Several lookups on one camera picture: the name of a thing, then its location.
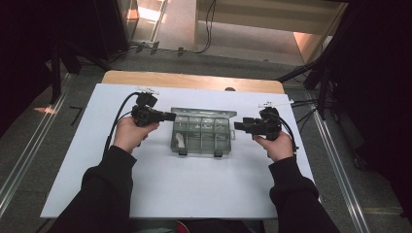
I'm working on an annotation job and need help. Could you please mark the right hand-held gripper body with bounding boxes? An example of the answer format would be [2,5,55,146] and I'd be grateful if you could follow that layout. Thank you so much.
[256,100,294,141]

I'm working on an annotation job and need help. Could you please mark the wooden table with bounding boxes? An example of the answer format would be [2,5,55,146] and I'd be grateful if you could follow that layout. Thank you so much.
[101,70,286,95]

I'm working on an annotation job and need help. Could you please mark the person's right hand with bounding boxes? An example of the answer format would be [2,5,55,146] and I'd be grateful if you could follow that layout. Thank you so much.
[253,130,295,163]

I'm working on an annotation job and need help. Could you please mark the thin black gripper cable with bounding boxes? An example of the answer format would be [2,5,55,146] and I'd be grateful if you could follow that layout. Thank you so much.
[111,111,134,141]

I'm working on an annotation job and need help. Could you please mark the small clear oval case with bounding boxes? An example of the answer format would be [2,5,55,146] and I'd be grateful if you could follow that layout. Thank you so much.
[174,132,187,148]

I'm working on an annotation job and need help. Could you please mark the aluminium floor rail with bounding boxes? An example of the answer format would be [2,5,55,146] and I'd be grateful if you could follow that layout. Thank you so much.
[306,91,371,233]
[0,74,72,218]

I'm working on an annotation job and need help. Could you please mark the black metal stand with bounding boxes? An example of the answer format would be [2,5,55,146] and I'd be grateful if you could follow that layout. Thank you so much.
[276,0,349,121]
[48,32,84,105]

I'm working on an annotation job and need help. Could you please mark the black hanging cable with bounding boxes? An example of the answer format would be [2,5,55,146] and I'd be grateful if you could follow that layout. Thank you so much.
[193,0,218,54]

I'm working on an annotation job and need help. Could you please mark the dark curtain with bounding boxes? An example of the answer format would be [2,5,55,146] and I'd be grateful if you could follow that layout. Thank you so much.
[0,0,130,139]
[324,0,412,224]

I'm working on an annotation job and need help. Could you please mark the black floor cable bundle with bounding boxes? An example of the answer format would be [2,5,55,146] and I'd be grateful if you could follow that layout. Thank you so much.
[290,97,321,134]

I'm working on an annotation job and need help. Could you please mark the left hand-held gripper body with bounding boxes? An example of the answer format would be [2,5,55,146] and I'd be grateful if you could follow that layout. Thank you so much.
[130,86,160,127]

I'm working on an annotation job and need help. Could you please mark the black looped gripper cable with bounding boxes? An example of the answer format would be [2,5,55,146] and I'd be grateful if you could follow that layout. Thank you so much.
[276,111,299,153]

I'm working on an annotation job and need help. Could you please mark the black floor cables with plugs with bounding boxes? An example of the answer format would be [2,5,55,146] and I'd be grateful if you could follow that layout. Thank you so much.
[108,40,195,63]

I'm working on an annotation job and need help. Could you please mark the grey transparent compartment box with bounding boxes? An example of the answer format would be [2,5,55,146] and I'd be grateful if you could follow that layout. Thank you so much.
[170,107,238,159]

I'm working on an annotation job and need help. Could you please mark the thick black gripper cable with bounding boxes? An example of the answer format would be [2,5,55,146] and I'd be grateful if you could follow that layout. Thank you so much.
[102,91,141,158]

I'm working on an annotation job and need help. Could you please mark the person's left hand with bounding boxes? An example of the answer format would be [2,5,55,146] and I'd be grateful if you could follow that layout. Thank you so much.
[113,116,160,155]

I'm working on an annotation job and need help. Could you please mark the beige shelf unit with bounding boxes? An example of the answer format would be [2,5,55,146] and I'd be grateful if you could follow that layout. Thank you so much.
[193,0,349,65]

